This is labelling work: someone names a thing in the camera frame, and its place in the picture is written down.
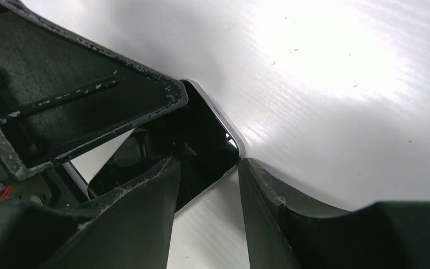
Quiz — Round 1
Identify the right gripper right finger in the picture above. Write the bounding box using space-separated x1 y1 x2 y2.
238 158 430 268

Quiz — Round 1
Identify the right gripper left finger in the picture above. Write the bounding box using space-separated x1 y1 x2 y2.
0 157 181 268

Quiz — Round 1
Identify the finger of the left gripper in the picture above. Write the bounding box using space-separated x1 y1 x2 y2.
0 1 188 184

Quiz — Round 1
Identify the silver black phone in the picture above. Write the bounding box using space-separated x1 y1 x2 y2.
87 79 244 211

